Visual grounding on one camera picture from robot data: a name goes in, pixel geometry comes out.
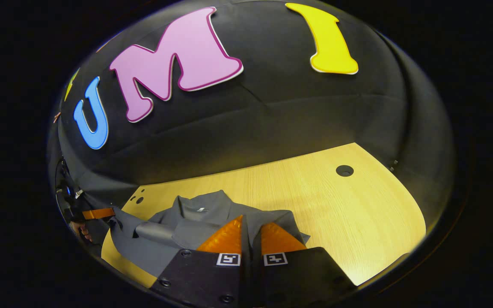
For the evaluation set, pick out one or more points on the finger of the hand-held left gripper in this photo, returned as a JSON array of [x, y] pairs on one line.
[[99, 213]]

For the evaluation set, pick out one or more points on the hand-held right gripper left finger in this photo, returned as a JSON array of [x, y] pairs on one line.
[[203, 278]]

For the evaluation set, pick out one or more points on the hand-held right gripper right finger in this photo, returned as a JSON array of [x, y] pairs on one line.
[[302, 278]]

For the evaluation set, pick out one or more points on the grey button shirt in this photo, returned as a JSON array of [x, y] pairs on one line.
[[272, 222]]

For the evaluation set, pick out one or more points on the white cloth clip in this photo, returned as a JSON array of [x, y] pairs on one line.
[[78, 193]]

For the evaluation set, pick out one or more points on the red cloth clip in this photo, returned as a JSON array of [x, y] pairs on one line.
[[57, 117]]

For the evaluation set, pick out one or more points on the black backdrop cloth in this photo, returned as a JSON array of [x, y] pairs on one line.
[[272, 119]]

